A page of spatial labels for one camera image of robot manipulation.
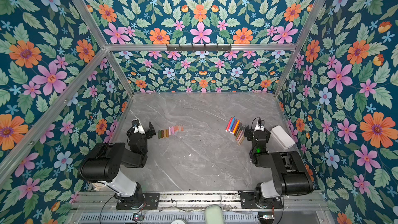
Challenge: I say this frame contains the brown cap beige pen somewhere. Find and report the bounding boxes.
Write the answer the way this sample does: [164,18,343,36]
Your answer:
[238,134,245,145]

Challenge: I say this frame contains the tan cap pink pen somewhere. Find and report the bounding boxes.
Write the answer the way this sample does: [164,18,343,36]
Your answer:
[237,128,245,142]

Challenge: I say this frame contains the brown pen clear grip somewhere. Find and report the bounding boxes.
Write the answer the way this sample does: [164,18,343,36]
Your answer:
[234,121,243,139]

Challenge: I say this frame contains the purple marker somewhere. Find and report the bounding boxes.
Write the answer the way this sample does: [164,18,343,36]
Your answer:
[230,118,238,133]

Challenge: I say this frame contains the blue marker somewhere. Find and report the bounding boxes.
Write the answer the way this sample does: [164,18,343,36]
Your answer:
[228,117,235,133]

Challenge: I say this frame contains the green cap beige pen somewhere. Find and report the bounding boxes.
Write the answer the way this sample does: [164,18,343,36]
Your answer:
[238,136,245,145]

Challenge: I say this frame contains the orange marker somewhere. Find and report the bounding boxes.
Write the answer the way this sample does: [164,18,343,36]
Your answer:
[232,120,240,135]

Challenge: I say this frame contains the pink highlighter marker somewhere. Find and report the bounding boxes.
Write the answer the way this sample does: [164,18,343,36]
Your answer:
[226,117,233,132]

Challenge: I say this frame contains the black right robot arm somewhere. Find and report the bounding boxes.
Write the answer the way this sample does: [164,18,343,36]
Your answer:
[243,124,315,208]

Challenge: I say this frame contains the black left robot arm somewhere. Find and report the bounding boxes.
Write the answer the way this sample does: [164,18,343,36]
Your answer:
[79,119,156,210]

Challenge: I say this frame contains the white rectangular box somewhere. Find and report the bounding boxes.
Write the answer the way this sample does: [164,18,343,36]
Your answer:
[270,125,295,150]

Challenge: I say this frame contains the beige round alarm clock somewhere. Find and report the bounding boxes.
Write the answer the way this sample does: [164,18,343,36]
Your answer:
[92,182,107,191]

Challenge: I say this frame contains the pale green rounded object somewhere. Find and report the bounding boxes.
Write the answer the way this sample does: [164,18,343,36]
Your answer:
[204,205,225,224]

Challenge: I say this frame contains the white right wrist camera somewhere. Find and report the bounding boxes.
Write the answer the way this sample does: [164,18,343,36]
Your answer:
[254,118,265,132]

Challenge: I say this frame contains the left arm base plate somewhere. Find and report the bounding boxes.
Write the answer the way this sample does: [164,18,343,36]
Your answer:
[116,193,160,210]

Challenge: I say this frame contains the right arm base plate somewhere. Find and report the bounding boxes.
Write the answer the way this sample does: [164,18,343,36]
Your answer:
[238,190,283,209]

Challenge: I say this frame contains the black wall hook rail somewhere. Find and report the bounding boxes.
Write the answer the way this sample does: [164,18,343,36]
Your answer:
[166,44,232,52]

